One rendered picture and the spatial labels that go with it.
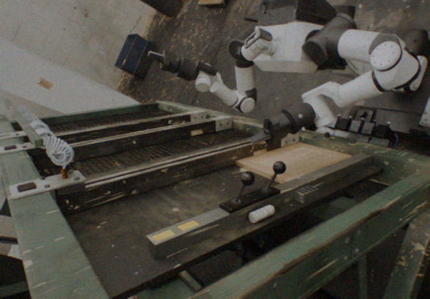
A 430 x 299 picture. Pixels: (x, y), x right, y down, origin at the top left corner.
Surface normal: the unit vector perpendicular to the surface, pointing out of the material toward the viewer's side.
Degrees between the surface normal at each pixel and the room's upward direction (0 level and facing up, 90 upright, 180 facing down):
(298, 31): 46
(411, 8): 0
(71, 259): 59
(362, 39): 9
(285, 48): 23
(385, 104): 0
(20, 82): 90
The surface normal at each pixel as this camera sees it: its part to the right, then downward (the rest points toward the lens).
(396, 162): -0.80, 0.18
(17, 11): 0.55, 0.29
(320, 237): -0.04, -0.96
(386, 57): -0.81, -0.26
